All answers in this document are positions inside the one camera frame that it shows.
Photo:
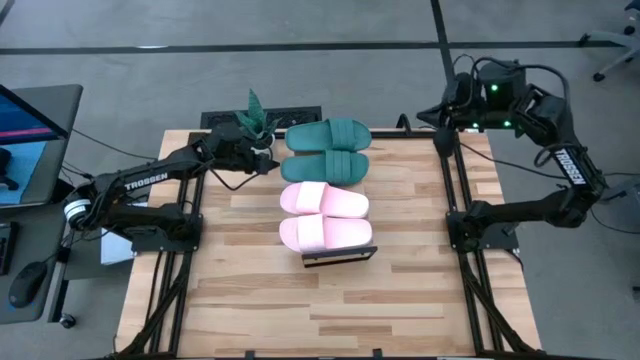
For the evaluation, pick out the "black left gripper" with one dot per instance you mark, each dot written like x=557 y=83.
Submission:
x=227 y=147

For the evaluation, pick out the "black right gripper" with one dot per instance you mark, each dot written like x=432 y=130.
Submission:
x=462 y=102

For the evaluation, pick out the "green slide sandal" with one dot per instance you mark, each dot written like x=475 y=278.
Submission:
x=325 y=135
x=325 y=167

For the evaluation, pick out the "pink slide sandal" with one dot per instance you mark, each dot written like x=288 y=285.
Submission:
x=325 y=232
x=325 y=200

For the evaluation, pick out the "wooden shelf black metal frame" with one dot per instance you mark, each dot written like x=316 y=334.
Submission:
x=340 y=256

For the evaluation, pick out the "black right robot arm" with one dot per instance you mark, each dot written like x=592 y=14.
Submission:
x=570 y=167

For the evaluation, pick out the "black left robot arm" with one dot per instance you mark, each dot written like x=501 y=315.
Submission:
x=145 y=181

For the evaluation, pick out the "snake plant white pot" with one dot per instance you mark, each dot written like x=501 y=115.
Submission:
x=257 y=117

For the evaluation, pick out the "white paper sheet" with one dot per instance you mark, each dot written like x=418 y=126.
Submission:
x=112 y=250

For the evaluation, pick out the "grey power strip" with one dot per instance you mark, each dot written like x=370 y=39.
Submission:
x=625 y=189

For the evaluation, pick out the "grey office chair base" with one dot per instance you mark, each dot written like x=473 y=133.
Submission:
x=632 y=44

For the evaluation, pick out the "grey side desk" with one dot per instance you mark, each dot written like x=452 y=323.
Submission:
x=60 y=100

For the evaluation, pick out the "laptop screen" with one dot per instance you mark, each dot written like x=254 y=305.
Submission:
x=25 y=150

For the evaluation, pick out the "black caster wheel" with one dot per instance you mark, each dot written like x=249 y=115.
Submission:
x=67 y=321

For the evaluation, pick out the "black computer mouse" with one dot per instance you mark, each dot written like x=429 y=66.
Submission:
x=27 y=285

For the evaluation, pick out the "black keyboard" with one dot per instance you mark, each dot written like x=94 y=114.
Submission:
x=6 y=250

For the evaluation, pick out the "black aluminium table frame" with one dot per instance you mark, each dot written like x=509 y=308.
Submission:
x=400 y=134

